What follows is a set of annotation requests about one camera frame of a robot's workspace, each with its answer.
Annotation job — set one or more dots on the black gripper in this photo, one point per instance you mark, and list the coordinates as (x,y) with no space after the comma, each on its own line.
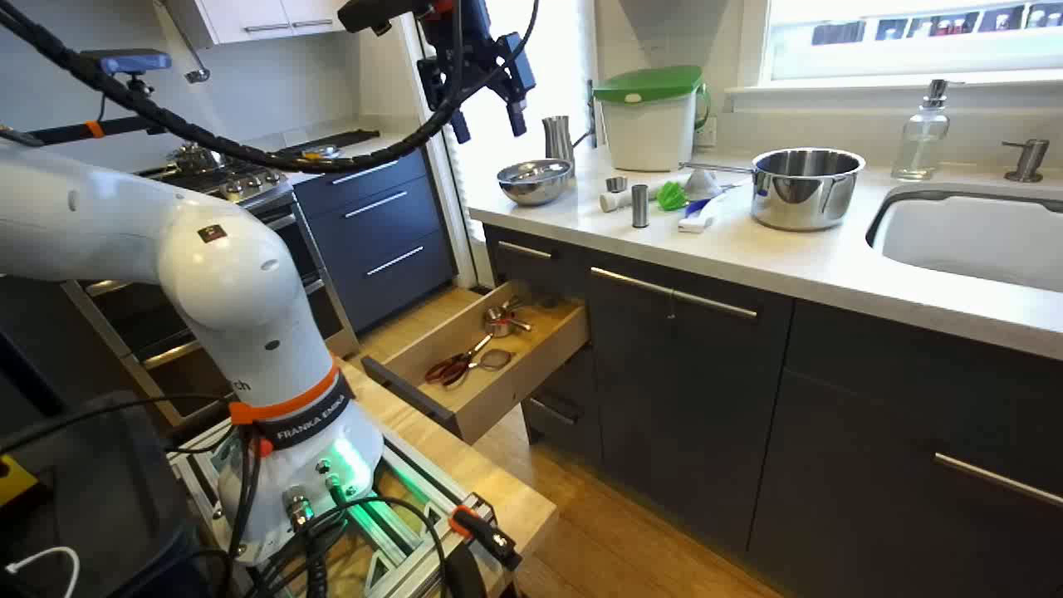
(479,52)

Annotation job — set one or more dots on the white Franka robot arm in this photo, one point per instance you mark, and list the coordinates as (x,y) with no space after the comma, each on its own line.
(220,266)

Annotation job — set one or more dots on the blue drawer cabinet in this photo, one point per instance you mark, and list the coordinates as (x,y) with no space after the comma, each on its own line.
(375,238)

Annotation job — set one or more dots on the open wooden drawer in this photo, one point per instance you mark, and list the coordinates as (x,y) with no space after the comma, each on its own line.
(518,384)

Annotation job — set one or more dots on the stainless steel pot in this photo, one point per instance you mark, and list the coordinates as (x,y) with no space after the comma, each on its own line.
(805,193)

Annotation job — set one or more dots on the stainless steel pitcher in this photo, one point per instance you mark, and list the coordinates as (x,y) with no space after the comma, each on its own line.
(555,141)

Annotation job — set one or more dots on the stainless steel bowl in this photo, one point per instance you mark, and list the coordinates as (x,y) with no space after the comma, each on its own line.
(535,184)

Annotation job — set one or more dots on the short steel shaker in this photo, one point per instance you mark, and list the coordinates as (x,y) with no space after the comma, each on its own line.
(617,193)

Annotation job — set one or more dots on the white bin with green lid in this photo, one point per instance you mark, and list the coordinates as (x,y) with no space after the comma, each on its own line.
(652,126)

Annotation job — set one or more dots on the tall steel shaker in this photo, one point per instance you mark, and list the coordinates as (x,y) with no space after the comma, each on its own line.
(639,207)

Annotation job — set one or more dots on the green scrubber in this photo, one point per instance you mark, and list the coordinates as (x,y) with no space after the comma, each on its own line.
(672,197)

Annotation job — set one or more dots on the metal measuring cups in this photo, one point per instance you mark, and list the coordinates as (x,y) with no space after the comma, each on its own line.
(505,320)

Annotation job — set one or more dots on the white upper cabinet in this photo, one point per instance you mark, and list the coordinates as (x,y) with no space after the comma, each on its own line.
(268,13)

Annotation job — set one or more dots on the steel stove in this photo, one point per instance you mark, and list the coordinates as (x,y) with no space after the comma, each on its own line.
(210,171)

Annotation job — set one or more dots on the dark base cabinet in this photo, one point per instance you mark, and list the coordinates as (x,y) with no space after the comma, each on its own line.
(685,421)

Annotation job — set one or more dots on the black and orange clamp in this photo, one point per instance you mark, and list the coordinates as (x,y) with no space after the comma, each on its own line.
(483,532)

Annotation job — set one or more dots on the kitchen window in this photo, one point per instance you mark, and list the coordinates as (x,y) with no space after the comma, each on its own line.
(908,38)

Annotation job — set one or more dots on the clear soap bottle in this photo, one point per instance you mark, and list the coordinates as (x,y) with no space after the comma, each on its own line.
(922,138)

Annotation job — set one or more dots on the white kitchen sink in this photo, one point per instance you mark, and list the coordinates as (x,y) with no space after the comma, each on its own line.
(975,238)

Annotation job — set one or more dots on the short chrome sink fixture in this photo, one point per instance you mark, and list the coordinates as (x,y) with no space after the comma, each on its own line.
(1026,159)

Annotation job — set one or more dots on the black bin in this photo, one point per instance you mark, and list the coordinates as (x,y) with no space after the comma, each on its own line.
(102,501)

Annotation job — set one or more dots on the black camera on stand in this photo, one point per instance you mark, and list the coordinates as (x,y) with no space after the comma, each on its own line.
(122,62)

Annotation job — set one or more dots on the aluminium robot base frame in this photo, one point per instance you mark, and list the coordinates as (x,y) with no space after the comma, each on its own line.
(385,543)

